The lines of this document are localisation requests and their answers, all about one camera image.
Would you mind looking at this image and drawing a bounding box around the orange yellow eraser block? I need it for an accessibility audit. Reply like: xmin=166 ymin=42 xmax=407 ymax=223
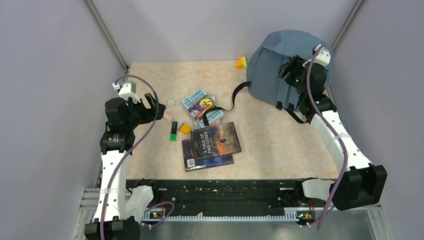
xmin=178 ymin=123 xmax=192 ymax=135

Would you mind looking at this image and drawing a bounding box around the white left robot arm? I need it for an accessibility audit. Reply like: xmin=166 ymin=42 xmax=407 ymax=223
xmin=84 ymin=93 xmax=166 ymax=240

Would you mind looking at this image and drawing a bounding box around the dark book underneath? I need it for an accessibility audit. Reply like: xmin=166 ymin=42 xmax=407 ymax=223
xmin=181 ymin=139 xmax=234 ymax=172

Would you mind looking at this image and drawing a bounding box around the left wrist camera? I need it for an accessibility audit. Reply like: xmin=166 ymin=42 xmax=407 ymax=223
xmin=112 ymin=81 xmax=141 ymax=104

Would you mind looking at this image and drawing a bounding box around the pink eraser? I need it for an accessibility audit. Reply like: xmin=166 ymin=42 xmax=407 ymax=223
xmin=163 ymin=112 xmax=174 ymax=123

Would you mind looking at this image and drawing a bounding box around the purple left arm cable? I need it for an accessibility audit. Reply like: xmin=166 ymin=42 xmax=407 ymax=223
xmin=99 ymin=74 xmax=175 ymax=240

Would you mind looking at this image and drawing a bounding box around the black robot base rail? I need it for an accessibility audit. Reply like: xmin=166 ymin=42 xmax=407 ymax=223
xmin=125 ymin=179 xmax=325 ymax=217

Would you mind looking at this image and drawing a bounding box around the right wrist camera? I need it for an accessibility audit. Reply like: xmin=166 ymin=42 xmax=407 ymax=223
xmin=312 ymin=44 xmax=331 ymax=67

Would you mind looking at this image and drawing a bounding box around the colourful Treehouse book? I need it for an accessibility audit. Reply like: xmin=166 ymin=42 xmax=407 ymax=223
xmin=181 ymin=88 xmax=217 ymax=129

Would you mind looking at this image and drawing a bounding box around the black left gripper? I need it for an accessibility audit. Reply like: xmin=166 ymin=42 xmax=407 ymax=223
xmin=124 ymin=92 xmax=166 ymax=129

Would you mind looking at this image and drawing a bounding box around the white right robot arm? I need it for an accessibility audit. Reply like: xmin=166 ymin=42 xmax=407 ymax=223
xmin=278 ymin=53 xmax=388 ymax=211

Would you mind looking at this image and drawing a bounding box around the Tale of Two Cities book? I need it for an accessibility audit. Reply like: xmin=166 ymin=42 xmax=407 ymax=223
xmin=190 ymin=122 xmax=242 ymax=160

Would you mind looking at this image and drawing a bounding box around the green highlighter pen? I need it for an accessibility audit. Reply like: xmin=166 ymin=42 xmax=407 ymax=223
xmin=169 ymin=121 xmax=178 ymax=142

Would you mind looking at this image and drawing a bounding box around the colourful sticky note stack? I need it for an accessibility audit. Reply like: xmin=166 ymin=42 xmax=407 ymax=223
xmin=236 ymin=56 xmax=248 ymax=70

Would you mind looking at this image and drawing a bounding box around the blue student backpack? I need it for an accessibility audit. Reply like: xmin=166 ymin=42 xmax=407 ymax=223
xmin=231 ymin=30 xmax=337 ymax=124

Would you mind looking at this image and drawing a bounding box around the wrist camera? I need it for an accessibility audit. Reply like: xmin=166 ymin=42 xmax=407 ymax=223
xmin=112 ymin=81 xmax=141 ymax=104
xmin=312 ymin=44 xmax=331 ymax=67

